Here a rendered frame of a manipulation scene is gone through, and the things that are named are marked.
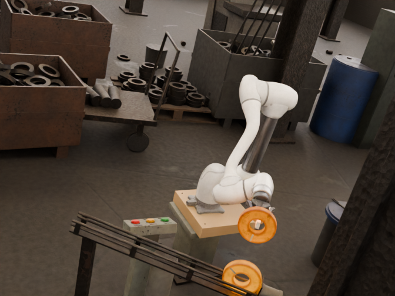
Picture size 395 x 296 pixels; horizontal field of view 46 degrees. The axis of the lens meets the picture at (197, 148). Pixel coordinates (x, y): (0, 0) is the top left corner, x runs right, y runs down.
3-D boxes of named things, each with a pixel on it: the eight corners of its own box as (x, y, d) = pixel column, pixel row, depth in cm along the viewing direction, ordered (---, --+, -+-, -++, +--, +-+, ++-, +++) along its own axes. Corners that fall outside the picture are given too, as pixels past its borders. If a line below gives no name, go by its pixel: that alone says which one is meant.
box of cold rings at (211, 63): (267, 99, 622) (287, 36, 585) (305, 131, 548) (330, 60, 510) (182, 93, 571) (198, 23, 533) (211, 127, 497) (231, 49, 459)
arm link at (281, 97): (221, 187, 289) (253, 190, 296) (227, 204, 276) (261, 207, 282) (260, 75, 251) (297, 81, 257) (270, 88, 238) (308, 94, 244)
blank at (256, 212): (283, 219, 184) (283, 215, 187) (245, 204, 184) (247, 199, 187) (267, 249, 190) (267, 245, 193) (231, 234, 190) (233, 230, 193)
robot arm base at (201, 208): (180, 197, 284) (183, 189, 281) (213, 196, 294) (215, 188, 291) (191, 214, 269) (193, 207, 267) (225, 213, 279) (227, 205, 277)
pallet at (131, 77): (204, 96, 581) (212, 62, 562) (227, 124, 515) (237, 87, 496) (108, 87, 536) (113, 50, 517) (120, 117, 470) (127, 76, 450)
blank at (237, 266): (238, 301, 191) (239, 295, 194) (268, 285, 184) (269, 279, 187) (214, 275, 188) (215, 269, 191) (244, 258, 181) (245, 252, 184)
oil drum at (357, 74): (367, 144, 555) (397, 73, 516) (328, 144, 528) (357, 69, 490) (335, 122, 601) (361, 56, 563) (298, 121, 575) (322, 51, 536)
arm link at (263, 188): (249, 198, 214) (248, 204, 209) (254, 181, 211) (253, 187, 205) (268, 204, 213) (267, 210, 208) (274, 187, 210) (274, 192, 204)
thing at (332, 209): (360, 276, 323) (384, 226, 304) (324, 282, 309) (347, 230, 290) (331, 246, 348) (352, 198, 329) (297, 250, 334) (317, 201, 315)
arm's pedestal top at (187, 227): (168, 207, 291) (169, 201, 290) (211, 202, 307) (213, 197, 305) (190, 239, 267) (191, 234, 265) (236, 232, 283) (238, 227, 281)
